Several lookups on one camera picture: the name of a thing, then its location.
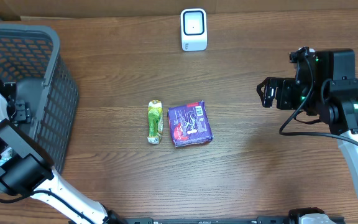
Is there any white barcode scanner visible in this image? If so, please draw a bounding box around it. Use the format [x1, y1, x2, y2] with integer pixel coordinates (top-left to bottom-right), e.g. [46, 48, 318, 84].
[180, 8, 208, 52]

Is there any grey plastic mesh basket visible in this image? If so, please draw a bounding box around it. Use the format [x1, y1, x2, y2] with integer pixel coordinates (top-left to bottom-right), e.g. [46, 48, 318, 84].
[0, 24, 79, 172]

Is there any purple square packet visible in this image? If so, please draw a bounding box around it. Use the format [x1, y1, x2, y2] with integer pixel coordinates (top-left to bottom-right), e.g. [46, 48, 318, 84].
[167, 100, 214, 147]

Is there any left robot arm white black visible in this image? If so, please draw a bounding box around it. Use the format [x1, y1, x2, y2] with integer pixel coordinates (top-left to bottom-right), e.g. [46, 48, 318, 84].
[0, 79, 125, 223]

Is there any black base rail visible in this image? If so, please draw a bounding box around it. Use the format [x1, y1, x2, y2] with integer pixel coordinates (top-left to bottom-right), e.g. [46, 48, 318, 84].
[117, 207, 346, 224]

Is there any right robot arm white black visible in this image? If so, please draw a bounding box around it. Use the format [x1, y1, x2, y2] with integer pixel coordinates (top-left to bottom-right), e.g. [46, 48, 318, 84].
[256, 47, 358, 199]

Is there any green yellow drink pouch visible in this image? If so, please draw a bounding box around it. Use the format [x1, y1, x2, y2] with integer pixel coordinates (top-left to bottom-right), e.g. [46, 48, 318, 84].
[147, 100, 163, 144]

